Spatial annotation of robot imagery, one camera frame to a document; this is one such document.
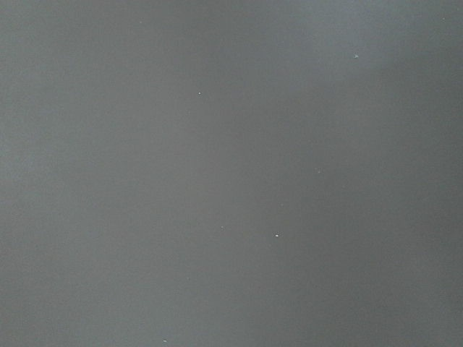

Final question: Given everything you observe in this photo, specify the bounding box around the grey laptop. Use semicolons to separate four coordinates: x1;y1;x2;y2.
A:
1;1;462;346

